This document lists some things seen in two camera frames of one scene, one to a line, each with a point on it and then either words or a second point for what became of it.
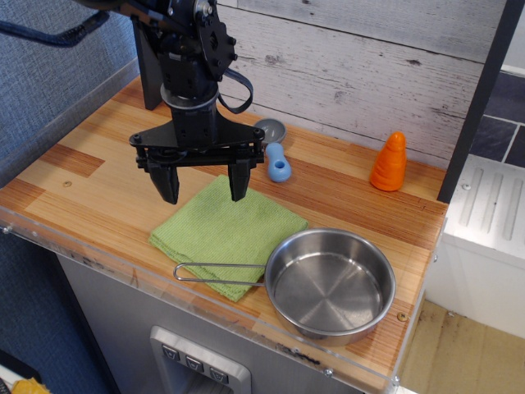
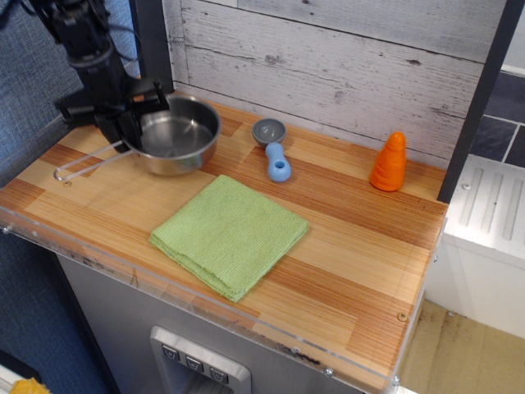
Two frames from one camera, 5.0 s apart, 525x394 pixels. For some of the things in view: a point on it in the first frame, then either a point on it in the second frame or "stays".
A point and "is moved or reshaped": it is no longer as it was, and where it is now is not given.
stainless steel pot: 331,286 is moved or reshaped
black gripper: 197,137 → 116,103
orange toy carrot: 390,171 stays
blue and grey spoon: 275,130 stays
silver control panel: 183,365 stays
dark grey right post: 490,69 stays
